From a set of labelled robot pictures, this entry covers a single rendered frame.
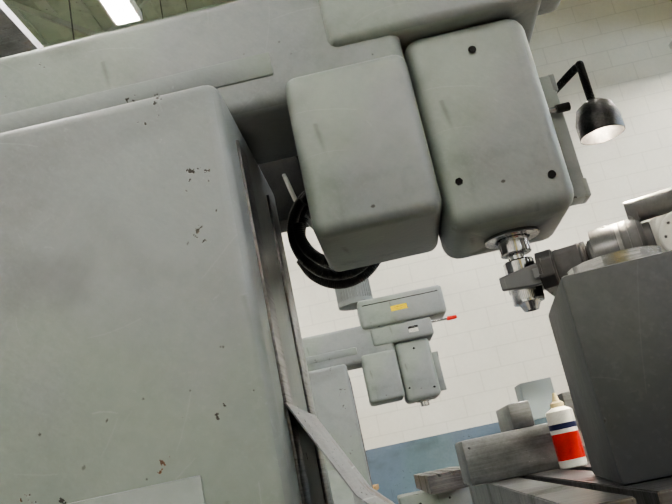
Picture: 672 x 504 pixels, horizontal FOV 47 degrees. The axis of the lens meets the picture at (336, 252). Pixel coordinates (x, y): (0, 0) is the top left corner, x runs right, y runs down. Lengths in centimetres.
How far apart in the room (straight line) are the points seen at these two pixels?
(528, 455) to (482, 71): 59
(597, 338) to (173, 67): 79
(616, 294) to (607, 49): 831
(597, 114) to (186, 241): 68
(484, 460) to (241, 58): 72
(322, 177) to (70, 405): 46
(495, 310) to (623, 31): 335
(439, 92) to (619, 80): 770
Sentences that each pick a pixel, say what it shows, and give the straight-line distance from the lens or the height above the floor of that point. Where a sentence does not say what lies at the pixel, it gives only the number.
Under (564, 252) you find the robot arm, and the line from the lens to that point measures 116.
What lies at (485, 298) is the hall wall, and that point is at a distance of 786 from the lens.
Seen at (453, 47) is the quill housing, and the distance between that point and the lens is 123.
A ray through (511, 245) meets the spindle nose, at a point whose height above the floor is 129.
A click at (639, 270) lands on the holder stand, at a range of 74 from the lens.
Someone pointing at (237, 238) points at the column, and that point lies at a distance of 101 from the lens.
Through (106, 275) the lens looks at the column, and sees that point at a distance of 104.
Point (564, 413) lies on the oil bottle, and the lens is 121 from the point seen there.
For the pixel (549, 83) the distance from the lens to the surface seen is 130.
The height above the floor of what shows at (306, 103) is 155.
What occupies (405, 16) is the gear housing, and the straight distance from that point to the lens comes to 123.
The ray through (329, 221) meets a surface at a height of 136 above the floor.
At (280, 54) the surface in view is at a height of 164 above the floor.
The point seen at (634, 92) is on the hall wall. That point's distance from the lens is 884.
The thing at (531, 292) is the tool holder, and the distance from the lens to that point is 118.
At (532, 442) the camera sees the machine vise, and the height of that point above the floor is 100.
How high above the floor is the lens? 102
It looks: 16 degrees up
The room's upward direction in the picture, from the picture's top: 12 degrees counter-clockwise
